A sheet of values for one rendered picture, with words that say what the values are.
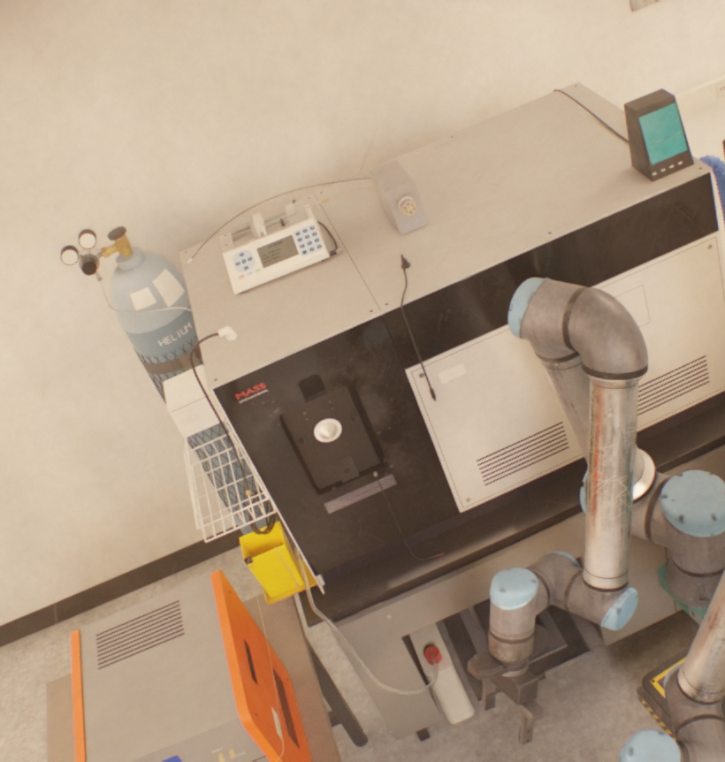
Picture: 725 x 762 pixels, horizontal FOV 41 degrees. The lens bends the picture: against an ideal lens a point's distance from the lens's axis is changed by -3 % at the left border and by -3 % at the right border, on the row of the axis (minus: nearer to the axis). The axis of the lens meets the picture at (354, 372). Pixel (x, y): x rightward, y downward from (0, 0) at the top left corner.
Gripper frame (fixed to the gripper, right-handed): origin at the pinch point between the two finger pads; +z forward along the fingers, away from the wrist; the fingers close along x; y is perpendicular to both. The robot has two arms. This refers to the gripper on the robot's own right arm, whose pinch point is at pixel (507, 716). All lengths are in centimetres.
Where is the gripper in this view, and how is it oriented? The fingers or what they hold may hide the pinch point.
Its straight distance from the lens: 214.6
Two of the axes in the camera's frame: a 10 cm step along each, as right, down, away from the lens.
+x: -4.7, -2.8, 8.4
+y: 8.8, -1.8, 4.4
